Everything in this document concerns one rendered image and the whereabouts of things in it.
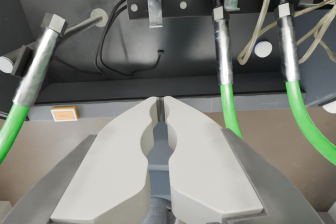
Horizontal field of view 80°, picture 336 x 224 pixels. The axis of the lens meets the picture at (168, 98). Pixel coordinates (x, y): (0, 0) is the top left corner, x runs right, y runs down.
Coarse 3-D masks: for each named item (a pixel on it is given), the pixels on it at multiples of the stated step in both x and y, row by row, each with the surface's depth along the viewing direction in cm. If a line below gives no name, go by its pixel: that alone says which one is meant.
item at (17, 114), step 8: (16, 104) 19; (16, 112) 19; (24, 112) 20; (8, 120) 19; (16, 120) 19; (8, 128) 19; (16, 128) 19; (0, 136) 18; (8, 136) 19; (16, 136) 19; (0, 144) 18; (8, 144) 19; (0, 152) 18; (0, 160) 18
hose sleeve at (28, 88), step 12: (48, 36) 20; (60, 36) 21; (36, 48) 20; (48, 48) 20; (36, 60) 20; (48, 60) 20; (24, 72) 20; (36, 72) 20; (24, 84) 19; (36, 84) 20; (24, 96) 19; (36, 96) 20
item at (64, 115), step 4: (52, 108) 44; (56, 108) 44; (60, 108) 44; (56, 112) 44; (60, 112) 44; (64, 112) 44; (68, 112) 44; (72, 112) 44; (76, 112) 45; (56, 116) 44; (60, 116) 44; (64, 116) 44; (68, 116) 44; (72, 116) 44
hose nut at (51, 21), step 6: (48, 18) 20; (54, 18) 20; (60, 18) 20; (42, 24) 20; (48, 24) 20; (54, 24) 20; (60, 24) 21; (66, 24) 22; (54, 30) 20; (60, 30) 21
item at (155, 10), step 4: (148, 0) 21; (152, 0) 21; (156, 0) 21; (160, 0) 21; (148, 4) 21; (152, 4) 21; (156, 4) 21; (160, 4) 21; (148, 8) 21; (152, 8) 21; (156, 8) 21; (160, 8) 21; (152, 12) 22; (156, 12) 22; (160, 12) 22; (152, 16) 22; (156, 16) 22; (160, 16) 22; (152, 20) 22; (156, 20) 22; (160, 20) 22
